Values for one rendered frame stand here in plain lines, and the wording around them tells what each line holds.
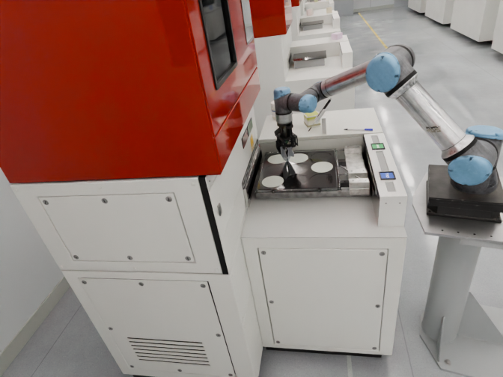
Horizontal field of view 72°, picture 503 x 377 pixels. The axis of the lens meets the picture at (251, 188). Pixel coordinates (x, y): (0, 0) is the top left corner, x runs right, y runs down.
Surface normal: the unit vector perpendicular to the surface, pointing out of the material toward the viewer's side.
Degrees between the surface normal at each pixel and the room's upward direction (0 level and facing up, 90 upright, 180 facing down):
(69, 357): 0
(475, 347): 0
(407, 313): 0
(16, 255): 90
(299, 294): 90
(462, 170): 98
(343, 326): 90
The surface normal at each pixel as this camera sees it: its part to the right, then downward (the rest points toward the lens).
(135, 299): -0.16, 0.54
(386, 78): -0.70, 0.41
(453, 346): -0.14, -0.84
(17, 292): 0.98, -0.03
